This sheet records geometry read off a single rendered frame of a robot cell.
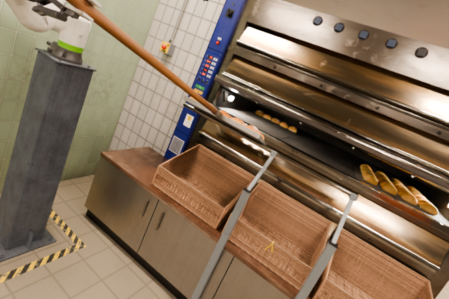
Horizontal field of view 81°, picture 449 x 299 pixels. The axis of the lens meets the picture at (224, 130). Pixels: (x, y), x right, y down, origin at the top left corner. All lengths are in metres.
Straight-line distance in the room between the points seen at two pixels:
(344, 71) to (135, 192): 1.64
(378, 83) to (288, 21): 0.75
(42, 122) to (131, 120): 1.15
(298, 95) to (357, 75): 0.39
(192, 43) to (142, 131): 0.95
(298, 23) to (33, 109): 1.74
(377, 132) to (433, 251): 0.76
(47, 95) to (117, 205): 0.91
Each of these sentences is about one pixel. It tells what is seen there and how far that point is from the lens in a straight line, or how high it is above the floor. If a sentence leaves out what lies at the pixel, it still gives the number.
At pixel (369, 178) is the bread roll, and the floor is 1.21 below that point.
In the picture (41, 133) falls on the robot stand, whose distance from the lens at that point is 1.71.
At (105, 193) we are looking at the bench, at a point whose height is 0.32.
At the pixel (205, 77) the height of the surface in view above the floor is 1.37.
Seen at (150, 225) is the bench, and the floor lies 0.35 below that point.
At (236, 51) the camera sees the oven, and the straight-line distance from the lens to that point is 2.14.
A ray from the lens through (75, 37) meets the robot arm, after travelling 1.64.
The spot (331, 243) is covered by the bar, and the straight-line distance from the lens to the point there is 1.44.
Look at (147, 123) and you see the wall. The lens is 2.55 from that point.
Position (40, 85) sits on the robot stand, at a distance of 1.70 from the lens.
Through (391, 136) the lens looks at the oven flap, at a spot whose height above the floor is 1.53.
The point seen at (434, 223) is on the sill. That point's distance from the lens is 2.05.
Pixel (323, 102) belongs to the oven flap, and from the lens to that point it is 1.93.
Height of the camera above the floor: 1.49
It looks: 12 degrees down
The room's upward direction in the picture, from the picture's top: 24 degrees clockwise
